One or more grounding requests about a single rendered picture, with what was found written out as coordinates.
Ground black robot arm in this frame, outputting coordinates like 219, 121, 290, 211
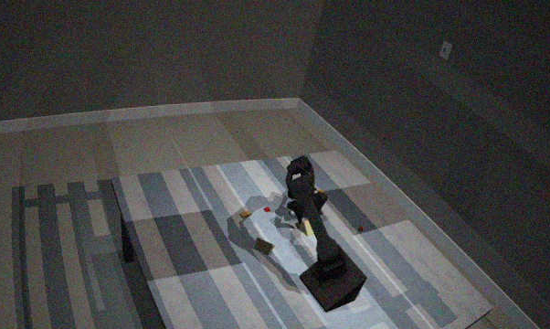
285, 155, 351, 280

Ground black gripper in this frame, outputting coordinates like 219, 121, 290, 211
287, 186, 327, 223

